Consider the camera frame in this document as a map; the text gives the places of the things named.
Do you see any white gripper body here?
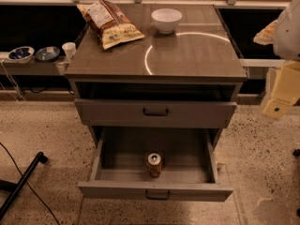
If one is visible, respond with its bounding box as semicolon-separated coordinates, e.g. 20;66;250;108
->
273;0;300;61

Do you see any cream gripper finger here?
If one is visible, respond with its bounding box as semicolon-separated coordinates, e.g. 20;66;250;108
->
253;20;278;45
262;61;300;120

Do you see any orange soda can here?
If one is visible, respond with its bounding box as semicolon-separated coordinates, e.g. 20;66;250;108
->
146;153;162;177

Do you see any grey drawer cabinet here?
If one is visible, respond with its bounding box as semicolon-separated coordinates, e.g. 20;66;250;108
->
65;3;248;203

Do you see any open grey middle drawer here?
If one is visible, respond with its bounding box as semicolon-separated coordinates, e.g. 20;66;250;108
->
79;127;233;202

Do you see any closed grey upper drawer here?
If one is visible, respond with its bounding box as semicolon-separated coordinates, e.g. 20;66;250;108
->
75;98;236;128

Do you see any white ceramic bowl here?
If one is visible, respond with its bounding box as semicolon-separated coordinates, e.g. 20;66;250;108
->
151;8;182;34

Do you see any brown yellow chip bag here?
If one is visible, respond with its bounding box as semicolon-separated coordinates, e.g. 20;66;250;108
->
77;0;144;50

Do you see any white paper cup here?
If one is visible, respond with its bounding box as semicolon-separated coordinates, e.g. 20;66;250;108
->
62;42;76;60

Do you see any grey side shelf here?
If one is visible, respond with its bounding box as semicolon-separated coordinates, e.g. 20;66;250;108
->
0;52;69;76

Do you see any dark blue shallow bowl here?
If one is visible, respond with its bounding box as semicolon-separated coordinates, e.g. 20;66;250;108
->
36;46;60;62

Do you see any blue patterned bowl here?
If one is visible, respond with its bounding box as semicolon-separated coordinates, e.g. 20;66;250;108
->
8;46;35;64

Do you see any black stand leg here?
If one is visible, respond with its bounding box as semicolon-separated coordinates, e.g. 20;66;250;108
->
0;152;48;220

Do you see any black upper drawer handle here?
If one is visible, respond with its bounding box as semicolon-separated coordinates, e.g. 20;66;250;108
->
142;108;169;117

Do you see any black drawer handle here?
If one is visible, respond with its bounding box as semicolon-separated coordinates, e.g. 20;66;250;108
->
142;108;169;117
144;190;171;201

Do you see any black middle drawer handle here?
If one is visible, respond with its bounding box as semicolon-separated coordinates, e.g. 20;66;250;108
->
144;190;171;201

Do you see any black floor cable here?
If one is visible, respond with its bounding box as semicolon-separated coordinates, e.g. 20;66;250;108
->
0;142;61;225

